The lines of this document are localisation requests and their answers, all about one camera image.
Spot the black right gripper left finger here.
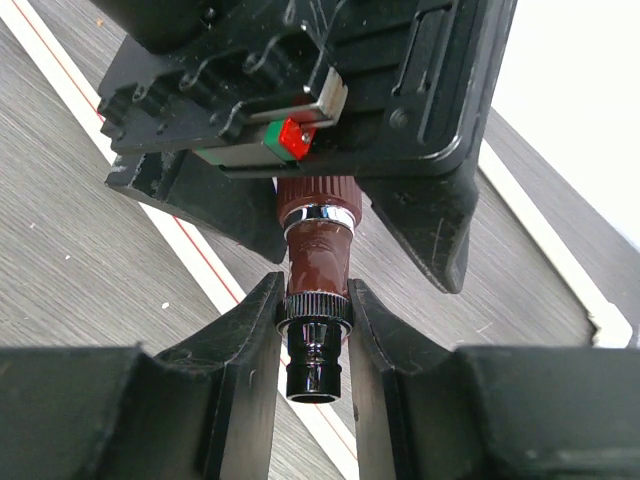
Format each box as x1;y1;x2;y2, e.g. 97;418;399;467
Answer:
1;273;284;479

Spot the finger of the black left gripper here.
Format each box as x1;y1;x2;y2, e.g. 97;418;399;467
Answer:
105;150;287;264
357;161;479;294

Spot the brown faucet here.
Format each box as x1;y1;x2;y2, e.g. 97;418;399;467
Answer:
277;176;362;404

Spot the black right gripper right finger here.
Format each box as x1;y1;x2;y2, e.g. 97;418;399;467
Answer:
349;280;639;479

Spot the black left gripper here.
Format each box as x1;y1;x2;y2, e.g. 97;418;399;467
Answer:
98;1;516;177

